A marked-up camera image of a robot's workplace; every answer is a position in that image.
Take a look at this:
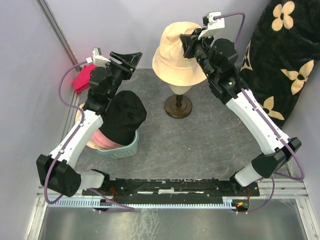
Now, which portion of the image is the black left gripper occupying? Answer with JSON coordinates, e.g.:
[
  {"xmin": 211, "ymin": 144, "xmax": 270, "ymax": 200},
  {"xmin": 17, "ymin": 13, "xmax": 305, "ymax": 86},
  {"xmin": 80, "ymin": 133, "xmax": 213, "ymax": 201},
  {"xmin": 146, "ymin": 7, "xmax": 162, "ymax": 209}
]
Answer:
[{"xmin": 105, "ymin": 51, "xmax": 143, "ymax": 99}]

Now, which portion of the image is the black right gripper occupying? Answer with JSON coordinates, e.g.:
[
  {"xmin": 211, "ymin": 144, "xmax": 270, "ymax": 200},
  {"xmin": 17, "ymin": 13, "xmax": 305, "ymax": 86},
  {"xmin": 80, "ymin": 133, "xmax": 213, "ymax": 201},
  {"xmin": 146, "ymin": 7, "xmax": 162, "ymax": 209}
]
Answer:
[{"xmin": 181, "ymin": 27, "xmax": 217, "ymax": 81}]

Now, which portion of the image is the cream bucket hat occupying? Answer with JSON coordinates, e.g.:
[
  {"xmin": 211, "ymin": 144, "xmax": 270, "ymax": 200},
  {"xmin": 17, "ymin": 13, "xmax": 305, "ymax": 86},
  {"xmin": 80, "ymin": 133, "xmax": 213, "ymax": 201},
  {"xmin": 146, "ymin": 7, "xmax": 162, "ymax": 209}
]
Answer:
[{"xmin": 152, "ymin": 21, "xmax": 207, "ymax": 87}]

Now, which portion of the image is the light blue plastic basket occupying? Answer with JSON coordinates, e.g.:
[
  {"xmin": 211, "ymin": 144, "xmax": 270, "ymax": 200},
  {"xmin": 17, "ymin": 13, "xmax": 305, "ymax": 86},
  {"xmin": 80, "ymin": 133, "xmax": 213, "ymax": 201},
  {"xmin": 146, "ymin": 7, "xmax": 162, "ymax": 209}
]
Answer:
[{"xmin": 95, "ymin": 130, "xmax": 140, "ymax": 160}]

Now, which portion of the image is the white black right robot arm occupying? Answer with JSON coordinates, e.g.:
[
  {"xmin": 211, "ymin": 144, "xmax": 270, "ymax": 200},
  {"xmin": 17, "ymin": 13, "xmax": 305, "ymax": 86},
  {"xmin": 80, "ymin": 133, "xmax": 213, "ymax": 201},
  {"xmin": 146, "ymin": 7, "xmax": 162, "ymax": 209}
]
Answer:
[{"xmin": 180, "ymin": 28, "xmax": 302, "ymax": 196}]

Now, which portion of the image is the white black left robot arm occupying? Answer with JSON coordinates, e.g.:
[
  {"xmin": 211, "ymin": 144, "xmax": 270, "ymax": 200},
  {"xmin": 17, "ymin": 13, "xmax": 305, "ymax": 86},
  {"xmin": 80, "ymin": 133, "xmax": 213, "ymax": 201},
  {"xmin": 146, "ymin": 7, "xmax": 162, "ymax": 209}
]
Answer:
[{"xmin": 36, "ymin": 47, "xmax": 143, "ymax": 197}]

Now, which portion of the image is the magenta hat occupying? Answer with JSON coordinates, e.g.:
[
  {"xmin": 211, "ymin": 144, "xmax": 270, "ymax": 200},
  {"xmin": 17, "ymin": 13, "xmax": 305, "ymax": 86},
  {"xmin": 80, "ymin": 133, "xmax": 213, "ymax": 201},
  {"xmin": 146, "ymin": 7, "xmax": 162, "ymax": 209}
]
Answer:
[{"xmin": 72, "ymin": 63, "xmax": 97, "ymax": 94}]

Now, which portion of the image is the black bucket hat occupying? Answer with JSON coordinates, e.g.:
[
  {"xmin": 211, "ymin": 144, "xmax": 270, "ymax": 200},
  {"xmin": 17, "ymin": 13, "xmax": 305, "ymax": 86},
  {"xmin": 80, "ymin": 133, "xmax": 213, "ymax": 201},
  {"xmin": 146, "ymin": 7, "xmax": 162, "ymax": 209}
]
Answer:
[{"xmin": 99, "ymin": 90, "xmax": 147, "ymax": 146}]

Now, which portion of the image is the brown round wooden stand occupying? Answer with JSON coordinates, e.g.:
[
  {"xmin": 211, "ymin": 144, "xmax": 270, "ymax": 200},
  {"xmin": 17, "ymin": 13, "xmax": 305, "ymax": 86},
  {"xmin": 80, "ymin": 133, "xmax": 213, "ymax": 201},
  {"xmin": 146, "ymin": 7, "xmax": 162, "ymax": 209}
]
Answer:
[{"xmin": 164, "ymin": 94, "xmax": 193, "ymax": 119}]

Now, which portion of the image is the pink bucket hat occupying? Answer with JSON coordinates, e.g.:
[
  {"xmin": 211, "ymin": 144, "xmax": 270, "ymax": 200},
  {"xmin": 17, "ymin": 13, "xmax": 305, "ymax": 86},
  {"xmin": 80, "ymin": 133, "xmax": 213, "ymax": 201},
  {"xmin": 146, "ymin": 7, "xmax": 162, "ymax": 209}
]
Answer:
[{"xmin": 90, "ymin": 129, "xmax": 123, "ymax": 150}]

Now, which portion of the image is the beige bottom hat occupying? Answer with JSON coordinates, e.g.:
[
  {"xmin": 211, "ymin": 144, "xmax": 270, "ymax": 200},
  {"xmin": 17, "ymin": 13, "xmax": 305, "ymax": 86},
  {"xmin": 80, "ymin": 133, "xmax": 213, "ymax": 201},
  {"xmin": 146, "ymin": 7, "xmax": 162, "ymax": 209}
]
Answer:
[{"xmin": 74, "ymin": 110, "xmax": 102, "ymax": 150}]

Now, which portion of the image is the black floral blanket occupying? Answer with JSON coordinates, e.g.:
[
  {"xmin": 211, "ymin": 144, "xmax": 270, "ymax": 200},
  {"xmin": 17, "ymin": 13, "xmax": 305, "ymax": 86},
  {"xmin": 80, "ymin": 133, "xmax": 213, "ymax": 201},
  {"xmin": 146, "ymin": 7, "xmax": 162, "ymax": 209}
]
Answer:
[{"xmin": 239, "ymin": 0, "xmax": 320, "ymax": 128}]

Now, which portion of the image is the aluminium corner profile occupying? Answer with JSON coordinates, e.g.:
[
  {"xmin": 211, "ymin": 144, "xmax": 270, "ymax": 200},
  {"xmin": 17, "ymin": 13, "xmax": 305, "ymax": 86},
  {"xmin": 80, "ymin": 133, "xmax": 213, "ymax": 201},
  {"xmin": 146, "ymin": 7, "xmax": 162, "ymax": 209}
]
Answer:
[{"xmin": 35, "ymin": 0, "xmax": 78, "ymax": 65}]

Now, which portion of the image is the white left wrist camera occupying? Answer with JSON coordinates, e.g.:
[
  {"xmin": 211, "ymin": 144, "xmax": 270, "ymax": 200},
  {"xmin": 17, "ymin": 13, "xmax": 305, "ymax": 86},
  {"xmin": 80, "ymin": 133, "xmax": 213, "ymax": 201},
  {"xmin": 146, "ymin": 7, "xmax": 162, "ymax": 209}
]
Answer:
[{"xmin": 86, "ymin": 47, "xmax": 111, "ymax": 68}]

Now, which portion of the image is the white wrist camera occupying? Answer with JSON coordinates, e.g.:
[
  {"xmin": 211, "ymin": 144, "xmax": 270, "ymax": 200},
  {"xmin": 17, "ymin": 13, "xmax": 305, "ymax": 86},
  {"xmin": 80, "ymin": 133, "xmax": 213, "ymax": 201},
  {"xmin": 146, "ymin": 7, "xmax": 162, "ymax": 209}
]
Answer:
[
  {"xmin": 198, "ymin": 11, "xmax": 225, "ymax": 40},
  {"xmin": 86, "ymin": 47, "xmax": 111, "ymax": 68}
]

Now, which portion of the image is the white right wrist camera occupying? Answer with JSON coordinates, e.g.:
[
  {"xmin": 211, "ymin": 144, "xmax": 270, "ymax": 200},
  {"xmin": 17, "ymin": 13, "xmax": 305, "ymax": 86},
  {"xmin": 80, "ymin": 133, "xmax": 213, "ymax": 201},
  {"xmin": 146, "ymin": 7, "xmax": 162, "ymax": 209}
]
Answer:
[{"xmin": 198, "ymin": 11, "xmax": 225, "ymax": 40}]

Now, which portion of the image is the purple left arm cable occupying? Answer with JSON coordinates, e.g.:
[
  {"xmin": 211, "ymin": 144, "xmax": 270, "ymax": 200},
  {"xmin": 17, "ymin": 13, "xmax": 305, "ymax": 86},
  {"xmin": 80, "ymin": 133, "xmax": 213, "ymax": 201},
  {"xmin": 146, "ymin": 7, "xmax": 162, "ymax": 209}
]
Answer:
[{"xmin": 43, "ymin": 61, "xmax": 137, "ymax": 214}]

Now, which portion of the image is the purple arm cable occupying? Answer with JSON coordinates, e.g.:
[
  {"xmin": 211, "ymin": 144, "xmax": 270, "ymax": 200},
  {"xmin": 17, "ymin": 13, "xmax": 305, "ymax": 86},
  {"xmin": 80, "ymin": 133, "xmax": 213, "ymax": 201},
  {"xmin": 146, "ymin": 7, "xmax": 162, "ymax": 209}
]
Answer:
[
  {"xmin": 217, "ymin": 11, "xmax": 306, "ymax": 215},
  {"xmin": 43, "ymin": 61, "xmax": 137, "ymax": 214}
]

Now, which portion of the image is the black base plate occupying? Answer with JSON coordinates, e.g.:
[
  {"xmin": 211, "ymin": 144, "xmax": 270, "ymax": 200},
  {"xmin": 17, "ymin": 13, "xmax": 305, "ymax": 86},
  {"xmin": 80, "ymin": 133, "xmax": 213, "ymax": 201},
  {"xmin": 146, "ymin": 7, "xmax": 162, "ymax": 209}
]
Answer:
[{"xmin": 96, "ymin": 178, "xmax": 260, "ymax": 204}]

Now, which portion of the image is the light blue cable duct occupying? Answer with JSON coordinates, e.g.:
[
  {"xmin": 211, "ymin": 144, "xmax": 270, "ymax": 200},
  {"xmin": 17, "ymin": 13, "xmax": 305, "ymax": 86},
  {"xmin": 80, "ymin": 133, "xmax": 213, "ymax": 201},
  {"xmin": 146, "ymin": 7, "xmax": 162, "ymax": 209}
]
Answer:
[{"xmin": 49, "ymin": 196, "xmax": 236, "ymax": 210}]

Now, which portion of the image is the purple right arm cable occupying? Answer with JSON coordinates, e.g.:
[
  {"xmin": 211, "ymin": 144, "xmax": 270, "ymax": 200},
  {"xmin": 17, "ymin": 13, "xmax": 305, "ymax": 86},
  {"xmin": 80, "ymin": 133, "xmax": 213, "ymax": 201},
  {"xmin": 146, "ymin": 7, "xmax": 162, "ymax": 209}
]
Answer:
[{"xmin": 217, "ymin": 11, "xmax": 306, "ymax": 215}]

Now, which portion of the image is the aluminium rail frame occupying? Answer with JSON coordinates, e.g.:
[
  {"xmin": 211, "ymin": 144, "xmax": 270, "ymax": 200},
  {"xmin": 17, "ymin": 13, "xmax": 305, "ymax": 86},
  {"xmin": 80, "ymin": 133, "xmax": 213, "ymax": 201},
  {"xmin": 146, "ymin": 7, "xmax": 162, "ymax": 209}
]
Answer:
[{"xmin": 25, "ymin": 95, "xmax": 311, "ymax": 240}]

